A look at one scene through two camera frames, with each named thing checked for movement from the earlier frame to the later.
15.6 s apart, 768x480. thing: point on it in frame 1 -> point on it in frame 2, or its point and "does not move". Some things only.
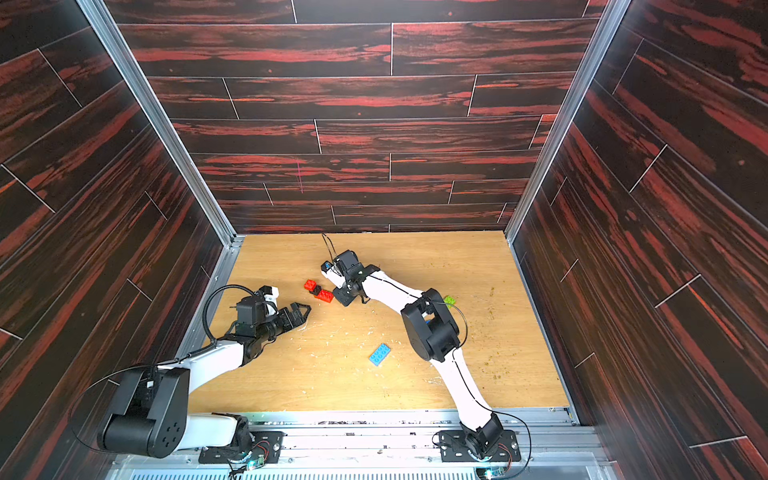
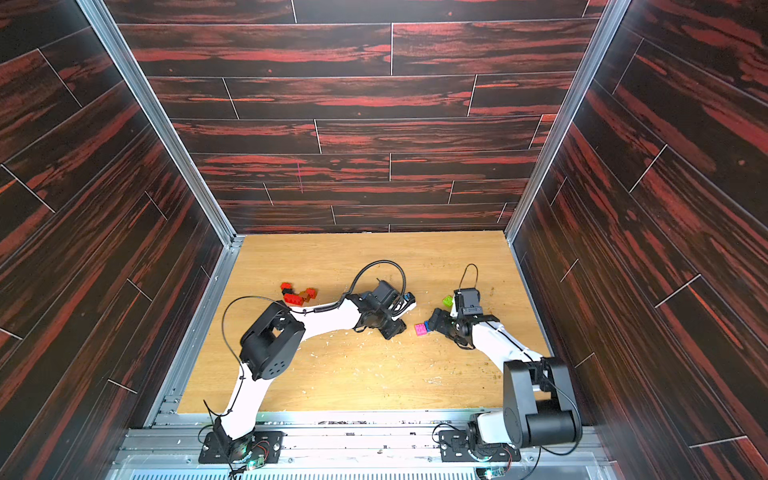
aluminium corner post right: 608,24 does not move
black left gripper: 286,316 -> 395,330
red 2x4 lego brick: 325,295 -> 293,299
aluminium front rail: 517,445 does not move
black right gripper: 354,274 -> 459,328
